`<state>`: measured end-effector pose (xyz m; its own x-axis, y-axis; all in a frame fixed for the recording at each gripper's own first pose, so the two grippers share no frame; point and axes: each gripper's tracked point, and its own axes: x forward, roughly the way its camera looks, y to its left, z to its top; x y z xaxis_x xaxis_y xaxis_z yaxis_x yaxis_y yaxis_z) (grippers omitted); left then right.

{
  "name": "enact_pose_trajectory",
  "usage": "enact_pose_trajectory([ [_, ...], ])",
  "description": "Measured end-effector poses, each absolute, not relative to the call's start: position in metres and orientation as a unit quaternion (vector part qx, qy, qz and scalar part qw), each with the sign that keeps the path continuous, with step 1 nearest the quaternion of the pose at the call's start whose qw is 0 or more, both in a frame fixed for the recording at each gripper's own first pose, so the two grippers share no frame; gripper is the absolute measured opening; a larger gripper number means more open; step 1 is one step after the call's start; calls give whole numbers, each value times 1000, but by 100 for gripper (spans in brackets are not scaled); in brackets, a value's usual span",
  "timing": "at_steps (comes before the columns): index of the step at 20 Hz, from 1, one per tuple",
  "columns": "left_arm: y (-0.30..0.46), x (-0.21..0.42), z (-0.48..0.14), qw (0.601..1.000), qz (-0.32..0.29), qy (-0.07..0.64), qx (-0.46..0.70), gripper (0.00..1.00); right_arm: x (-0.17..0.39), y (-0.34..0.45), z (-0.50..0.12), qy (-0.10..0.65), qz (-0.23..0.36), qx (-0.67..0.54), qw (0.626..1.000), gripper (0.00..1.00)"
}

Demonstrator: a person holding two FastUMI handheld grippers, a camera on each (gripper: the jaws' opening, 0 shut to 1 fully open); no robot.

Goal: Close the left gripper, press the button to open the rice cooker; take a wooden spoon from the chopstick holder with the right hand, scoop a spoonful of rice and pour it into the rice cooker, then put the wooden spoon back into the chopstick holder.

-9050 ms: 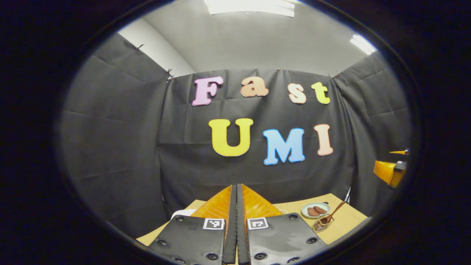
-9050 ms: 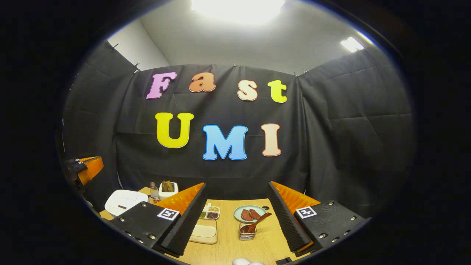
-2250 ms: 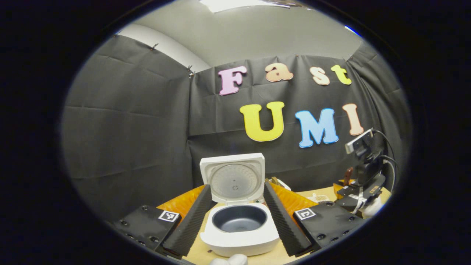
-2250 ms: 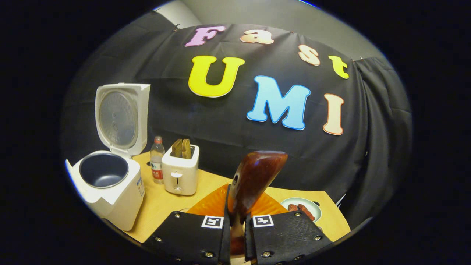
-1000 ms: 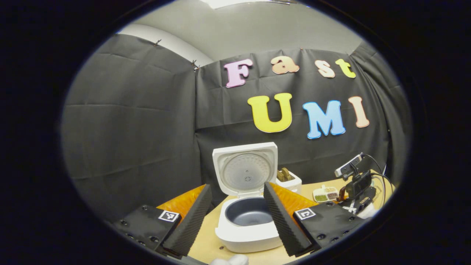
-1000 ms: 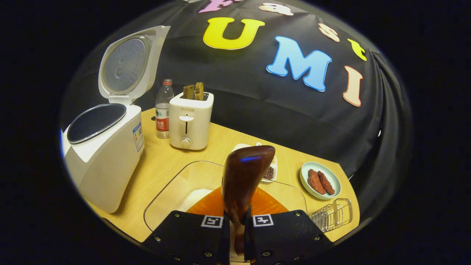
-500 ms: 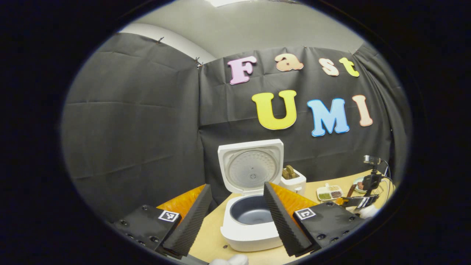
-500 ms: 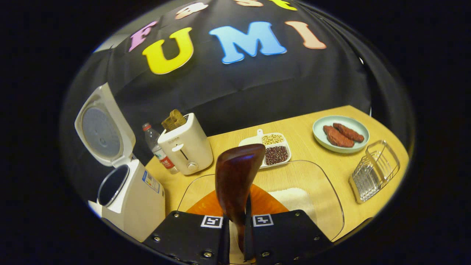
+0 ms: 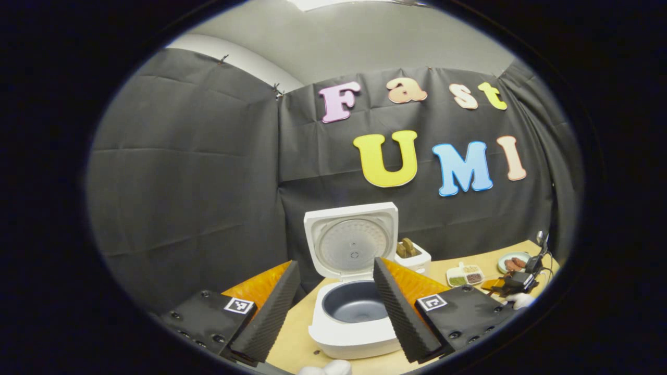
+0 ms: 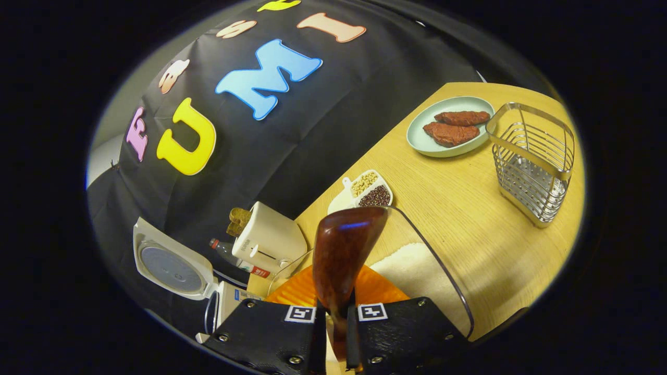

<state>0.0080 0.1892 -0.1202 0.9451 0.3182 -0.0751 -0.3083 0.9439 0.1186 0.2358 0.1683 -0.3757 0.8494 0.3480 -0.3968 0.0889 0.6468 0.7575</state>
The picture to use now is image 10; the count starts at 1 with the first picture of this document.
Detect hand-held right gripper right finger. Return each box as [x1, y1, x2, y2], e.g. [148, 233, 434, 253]
[347, 265, 471, 375]

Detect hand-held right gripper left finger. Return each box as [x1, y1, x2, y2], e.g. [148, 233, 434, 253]
[203, 265, 327, 375]

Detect brown wooden spoon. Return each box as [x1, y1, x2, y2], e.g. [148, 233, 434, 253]
[313, 207, 389, 361]

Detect white rice cooker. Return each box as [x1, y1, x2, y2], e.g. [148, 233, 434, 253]
[133, 217, 262, 344]

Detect metal wire chopstick holder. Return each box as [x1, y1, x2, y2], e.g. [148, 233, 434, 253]
[485, 102, 575, 229]

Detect red-capped plastic bottle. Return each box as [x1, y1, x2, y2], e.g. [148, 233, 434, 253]
[209, 238, 272, 280]

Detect cream toaster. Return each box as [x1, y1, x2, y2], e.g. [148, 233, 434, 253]
[232, 202, 308, 272]

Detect white divided bean dish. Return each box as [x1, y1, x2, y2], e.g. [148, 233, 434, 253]
[327, 169, 394, 215]

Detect pale green plate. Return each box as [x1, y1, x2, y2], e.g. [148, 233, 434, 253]
[406, 96, 495, 158]

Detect red-brown meat piece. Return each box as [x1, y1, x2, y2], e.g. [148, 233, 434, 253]
[434, 110, 492, 127]
[423, 122, 480, 148]

